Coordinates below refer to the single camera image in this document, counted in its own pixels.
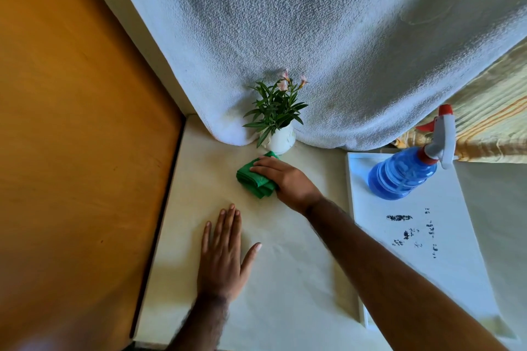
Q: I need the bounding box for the person's left hand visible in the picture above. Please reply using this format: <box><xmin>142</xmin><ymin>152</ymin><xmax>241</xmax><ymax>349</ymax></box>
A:
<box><xmin>197</xmin><ymin>204</ymin><xmax>262</xmax><ymax>303</ymax></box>

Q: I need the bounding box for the person's right hand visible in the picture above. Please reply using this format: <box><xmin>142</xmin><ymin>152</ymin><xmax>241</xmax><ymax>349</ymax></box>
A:
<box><xmin>250</xmin><ymin>156</ymin><xmax>324</xmax><ymax>216</ymax></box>

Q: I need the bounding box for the green cleaning cloth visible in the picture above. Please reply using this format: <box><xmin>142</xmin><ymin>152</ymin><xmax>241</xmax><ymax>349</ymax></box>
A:
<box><xmin>236</xmin><ymin>151</ymin><xmax>280</xmax><ymax>199</ymax></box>

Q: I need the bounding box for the person's left forearm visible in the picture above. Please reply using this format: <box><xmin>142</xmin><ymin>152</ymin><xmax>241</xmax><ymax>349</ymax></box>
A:
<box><xmin>167</xmin><ymin>294</ymin><xmax>229</xmax><ymax>351</ymax></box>

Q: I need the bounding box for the person's right forearm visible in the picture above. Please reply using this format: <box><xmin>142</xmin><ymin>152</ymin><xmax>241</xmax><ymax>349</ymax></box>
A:
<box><xmin>305</xmin><ymin>197</ymin><xmax>508</xmax><ymax>351</ymax></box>

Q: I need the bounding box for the white plant pot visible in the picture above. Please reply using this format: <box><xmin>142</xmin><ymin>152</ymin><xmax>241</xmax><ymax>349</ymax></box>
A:
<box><xmin>262</xmin><ymin>122</ymin><xmax>296</xmax><ymax>155</ymax></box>

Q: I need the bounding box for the green plant with pink flowers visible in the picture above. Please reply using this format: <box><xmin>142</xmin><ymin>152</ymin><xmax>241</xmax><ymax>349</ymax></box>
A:
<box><xmin>242</xmin><ymin>70</ymin><xmax>309</xmax><ymax>148</ymax></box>

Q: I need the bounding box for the white textured cloth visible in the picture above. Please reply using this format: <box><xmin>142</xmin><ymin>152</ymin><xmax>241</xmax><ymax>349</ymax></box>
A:
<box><xmin>101</xmin><ymin>0</ymin><xmax>527</xmax><ymax>151</ymax></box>

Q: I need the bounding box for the blue spray bottle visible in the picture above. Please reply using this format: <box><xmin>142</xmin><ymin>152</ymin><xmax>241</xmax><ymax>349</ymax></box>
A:
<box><xmin>367</xmin><ymin>104</ymin><xmax>457</xmax><ymax>201</ymax></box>

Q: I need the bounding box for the orange wooden panel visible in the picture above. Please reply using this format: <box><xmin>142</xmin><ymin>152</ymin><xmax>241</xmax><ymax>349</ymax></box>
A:
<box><xmin>0</xmin><ymin>0</ymin><xmax>185</xmax><ymax>351</ymax></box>

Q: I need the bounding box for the white board with black marks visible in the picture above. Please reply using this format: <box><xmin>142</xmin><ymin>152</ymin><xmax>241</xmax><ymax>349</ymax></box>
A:
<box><xmin>345</xmin><ymin>152</ymin><xmax>517</xmax><ymax>340</ymax></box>

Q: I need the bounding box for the yellow striped fabric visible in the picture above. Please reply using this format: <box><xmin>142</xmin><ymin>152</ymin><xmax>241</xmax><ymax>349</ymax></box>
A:
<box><xmin>389</xmin><ymin>39</ymin><xmax>527</xmax><ymax>165</ymax></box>

